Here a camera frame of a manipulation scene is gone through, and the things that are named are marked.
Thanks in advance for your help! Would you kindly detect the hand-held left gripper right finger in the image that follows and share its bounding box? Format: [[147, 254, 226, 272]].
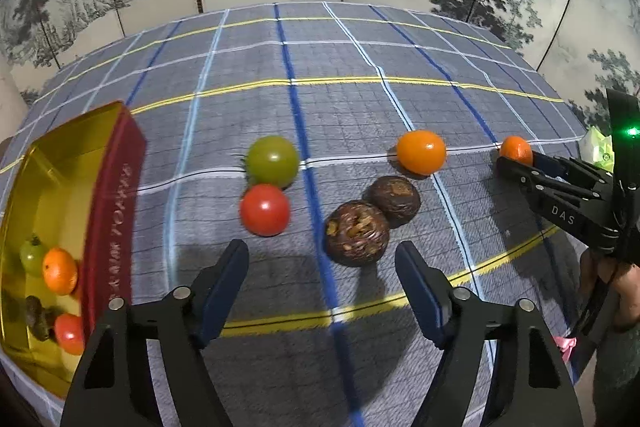
[[395, 241, 583, 427]]

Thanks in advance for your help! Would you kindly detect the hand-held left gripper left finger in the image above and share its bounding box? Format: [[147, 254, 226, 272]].
[[60, 239, 250, 427]]

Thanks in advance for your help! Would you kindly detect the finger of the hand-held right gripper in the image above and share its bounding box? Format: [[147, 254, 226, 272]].
[[532, 152, 615, 196], [496, 156, 617, 254]]

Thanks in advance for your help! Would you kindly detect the cracked brown passion fruit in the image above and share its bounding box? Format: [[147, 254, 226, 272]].
[[324, 201, 391, 268]]

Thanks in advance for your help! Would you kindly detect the red tomato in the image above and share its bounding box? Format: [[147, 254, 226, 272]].
[[239, 184, 292, 238]]

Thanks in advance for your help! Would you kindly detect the wrinkled brown passion fruit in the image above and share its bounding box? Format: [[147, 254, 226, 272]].
[[364, 175, 422, 229]]

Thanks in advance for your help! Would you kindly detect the smooth orange tangerine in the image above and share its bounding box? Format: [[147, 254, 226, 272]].
[[396, 130, 447, 175]]

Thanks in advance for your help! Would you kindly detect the red and gold tin box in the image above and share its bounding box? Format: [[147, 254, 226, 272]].
[[0, 101, 147, 400]]

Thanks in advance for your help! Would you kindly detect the small green tomato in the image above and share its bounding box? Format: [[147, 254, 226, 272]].
[[242, 135, 301, 188]]

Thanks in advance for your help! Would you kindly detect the orange-red tomato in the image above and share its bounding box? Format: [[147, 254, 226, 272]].
[[53, 313, 86, 356]]

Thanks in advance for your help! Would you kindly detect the smooth brown passion fruit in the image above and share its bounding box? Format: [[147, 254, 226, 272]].
[[24, 294, 58, 342]]

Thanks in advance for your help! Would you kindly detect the large green tomato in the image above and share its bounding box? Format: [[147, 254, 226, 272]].
[[19, 234, 48, 278]]

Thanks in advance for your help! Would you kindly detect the person's right hand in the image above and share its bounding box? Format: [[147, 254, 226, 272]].
[[581, 252, 640, 333]]

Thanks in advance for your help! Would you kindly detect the green packet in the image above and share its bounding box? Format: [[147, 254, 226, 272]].
[[582, 126, 613, 172]]

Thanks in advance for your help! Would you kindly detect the blue plaid tablecloth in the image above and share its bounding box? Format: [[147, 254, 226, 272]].
[[0, 2, 593, 427]]

